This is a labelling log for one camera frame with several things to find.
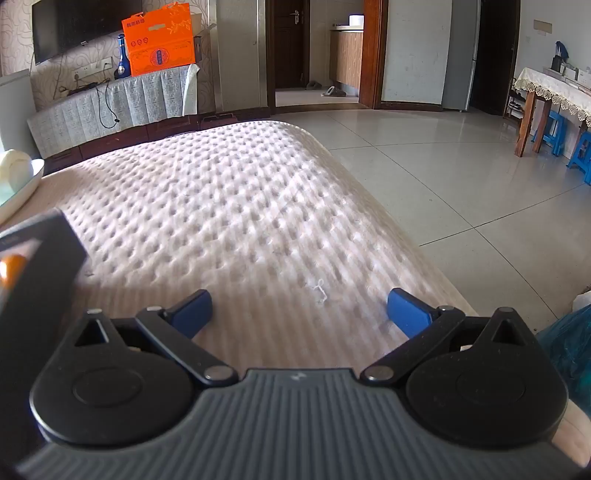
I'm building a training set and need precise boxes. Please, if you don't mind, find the brown wooden table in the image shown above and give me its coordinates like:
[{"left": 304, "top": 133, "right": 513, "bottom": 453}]
[{"left": 515, "top": 90, "right": 591, "bottom": 158}]

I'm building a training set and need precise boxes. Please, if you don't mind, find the dark wooden door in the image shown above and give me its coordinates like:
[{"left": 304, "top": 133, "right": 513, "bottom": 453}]
[{"left": 274, "top": 0, "right": 310, "bottom": 89}]

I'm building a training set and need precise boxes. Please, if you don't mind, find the grey lace cabinet cloth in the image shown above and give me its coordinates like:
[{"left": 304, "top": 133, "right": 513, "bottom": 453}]
[{"left": 27, "top": 64, "right": 200, "bottom": 160}]

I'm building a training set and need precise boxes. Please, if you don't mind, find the blue plastic bag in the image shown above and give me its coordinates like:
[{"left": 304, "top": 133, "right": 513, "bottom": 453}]
[{"left": 538, "top": 305, "right": 591, "bottom": 407}]

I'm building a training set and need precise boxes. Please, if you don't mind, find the dark shoe rack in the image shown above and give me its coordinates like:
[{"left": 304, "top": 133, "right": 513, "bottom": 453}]
[{"left": 503, "top": 78, "right": 527, "bottom": 121}]

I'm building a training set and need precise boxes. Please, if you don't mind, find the brown wooden door frame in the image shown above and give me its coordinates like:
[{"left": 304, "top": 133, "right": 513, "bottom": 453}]
[{"left": 359, "top": 0, "right": 389, "bottom": 110}]

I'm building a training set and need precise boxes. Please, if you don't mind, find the black wall television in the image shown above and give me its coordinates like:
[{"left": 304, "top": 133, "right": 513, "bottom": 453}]
[{"left": 31, "top": 0, "right": 145, "bottom": 65}]

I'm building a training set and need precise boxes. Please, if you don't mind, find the cream lace tablecloth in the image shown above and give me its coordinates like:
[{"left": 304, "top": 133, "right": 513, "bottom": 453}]
[{"left": 514, "top": 67, "right": 591, "bottom": 127}]

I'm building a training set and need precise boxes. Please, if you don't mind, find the napa cabbage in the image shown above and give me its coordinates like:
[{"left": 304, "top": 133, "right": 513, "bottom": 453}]
[{"left": 0, "top": 149, "right": 34, "bottom": 192}]

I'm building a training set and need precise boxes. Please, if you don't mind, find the white wall socket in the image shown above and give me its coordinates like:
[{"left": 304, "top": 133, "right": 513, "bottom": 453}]
[{"left": 72, "top": 57, "right": 113, "bottom": 80}]

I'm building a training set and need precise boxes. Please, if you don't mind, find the white chest freezer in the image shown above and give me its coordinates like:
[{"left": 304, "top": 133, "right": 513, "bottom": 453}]
[{"left": 0, "top": 69, "right": 31, "bottom": 155}]

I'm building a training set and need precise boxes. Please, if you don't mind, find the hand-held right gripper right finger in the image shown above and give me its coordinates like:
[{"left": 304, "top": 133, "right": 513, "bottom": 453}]
[{"left": 360, "top": 288, "right": 536, "bottom": 386}]

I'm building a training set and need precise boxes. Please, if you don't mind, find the black power cable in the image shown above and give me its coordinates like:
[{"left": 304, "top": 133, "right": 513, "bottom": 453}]
[{"left": 95, "top": 69, "right": 122, "bottom": 130}]

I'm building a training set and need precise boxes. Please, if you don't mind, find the white and blue plate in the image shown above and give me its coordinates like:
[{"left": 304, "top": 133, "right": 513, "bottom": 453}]
[{"left": 0, "top": 158, "right": 45, "bottom": 224}]

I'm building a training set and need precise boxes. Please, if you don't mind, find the grey refrigerator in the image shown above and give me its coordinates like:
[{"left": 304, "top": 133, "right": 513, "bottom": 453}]
[{"left": 442, "top": 0, "right": 481, "bottom": 113}]

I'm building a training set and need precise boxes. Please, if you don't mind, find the dark wooden television cabinet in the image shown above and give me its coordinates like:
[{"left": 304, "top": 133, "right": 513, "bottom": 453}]
[{"left": 44, "top": 111, "right": 243, "bottom": 175}]

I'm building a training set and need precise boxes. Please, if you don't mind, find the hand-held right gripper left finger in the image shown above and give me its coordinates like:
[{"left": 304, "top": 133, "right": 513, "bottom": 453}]
[{"left": 74, "top": 289, "right": 238, "bottom": 386}]

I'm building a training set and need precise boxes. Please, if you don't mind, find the blue plastic stool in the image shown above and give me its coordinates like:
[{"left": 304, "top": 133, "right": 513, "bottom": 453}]
[
  {"left": 531, "top": 110, "right": 568, "bottom": 157},
  {"left": 566, "top": 131, "right": 591, "bottom": 185}
]

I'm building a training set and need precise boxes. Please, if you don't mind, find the wooden kitchen counter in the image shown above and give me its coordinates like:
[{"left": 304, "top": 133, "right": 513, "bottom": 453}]
[{"left": 329, "top": 25, "right": 365, "bottom": 90}]

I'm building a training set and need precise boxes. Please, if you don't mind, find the blue glass bottle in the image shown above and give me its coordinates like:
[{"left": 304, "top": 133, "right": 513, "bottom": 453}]
[{"left": 114, "top": 34, "right": 132, "bottom": 80}]

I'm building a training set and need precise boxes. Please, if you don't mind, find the orange gift box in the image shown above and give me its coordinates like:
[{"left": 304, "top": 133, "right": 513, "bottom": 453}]
[{"left": 121, "top": 2, "right": 195, "bottom": 77}]

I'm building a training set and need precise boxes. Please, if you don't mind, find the grey cardboard box white inside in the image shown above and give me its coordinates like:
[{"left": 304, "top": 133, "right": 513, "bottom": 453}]
[{"left": 0, "top": 208, "right": 89, "bottom": 365}]

